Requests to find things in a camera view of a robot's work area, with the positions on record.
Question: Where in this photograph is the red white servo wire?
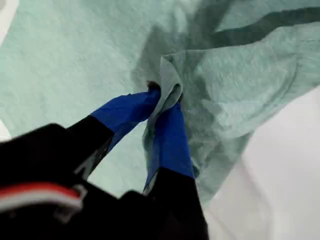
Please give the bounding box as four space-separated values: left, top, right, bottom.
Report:
0 181 89 224

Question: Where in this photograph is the pale green T-shirt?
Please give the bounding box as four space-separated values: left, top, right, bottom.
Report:
0 0 320 208

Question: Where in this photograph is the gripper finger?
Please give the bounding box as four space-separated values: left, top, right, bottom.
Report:
143 92 210 240
66 80 161 181

